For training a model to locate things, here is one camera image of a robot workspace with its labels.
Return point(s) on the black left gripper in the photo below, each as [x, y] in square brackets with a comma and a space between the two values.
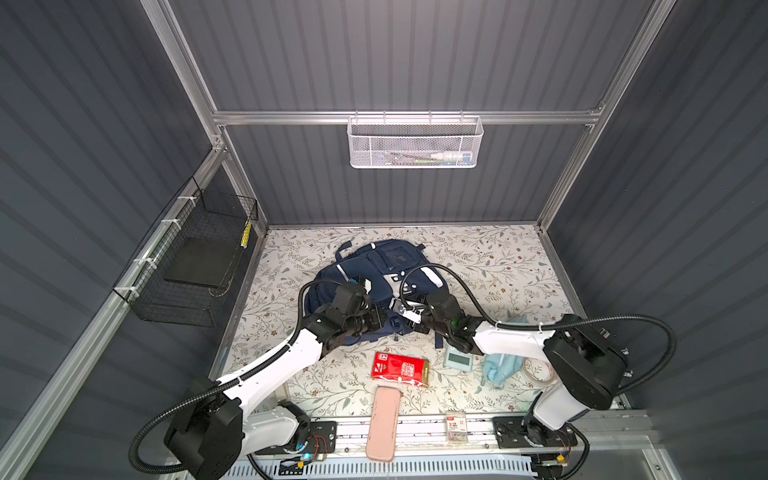
[377, 320]

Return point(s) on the teal calculator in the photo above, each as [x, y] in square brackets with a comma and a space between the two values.
[457, 360]

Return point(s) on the navy blue student backpack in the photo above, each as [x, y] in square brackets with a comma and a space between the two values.
[388, 268]

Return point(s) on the light blue umbrella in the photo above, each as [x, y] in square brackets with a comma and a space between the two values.
[498, 368]

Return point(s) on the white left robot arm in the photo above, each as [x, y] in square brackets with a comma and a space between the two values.
[210, 430]

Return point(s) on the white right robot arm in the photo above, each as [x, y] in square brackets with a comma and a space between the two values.
[589, 369]

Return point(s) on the red tissue packet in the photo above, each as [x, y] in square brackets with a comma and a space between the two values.
[400, 369]

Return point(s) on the small clear staples box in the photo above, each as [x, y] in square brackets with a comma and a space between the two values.
[456, 427]

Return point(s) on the tape roll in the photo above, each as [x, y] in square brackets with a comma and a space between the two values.
[539, 373]

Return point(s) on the pink pencil case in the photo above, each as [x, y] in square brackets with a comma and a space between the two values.
[381, 441]

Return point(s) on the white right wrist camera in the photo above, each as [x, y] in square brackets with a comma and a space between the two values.
[410, 314]

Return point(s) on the white wire mesh basket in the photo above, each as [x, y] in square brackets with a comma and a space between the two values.
[414, 141]

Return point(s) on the black wire mesh basket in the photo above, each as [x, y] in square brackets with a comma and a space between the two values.
[195, 262]

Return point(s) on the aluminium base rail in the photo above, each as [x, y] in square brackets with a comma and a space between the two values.
[337, 446]

